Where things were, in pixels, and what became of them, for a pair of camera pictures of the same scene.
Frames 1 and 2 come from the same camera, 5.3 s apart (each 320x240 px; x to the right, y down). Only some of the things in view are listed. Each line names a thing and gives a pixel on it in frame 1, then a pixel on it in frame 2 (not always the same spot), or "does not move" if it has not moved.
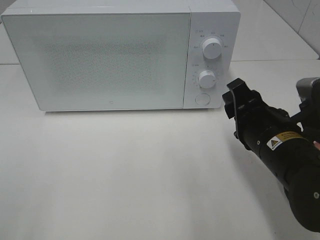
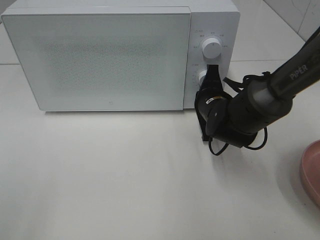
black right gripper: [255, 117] -> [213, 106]
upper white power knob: [212, 48] does not move
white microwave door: [103, 62] does not move
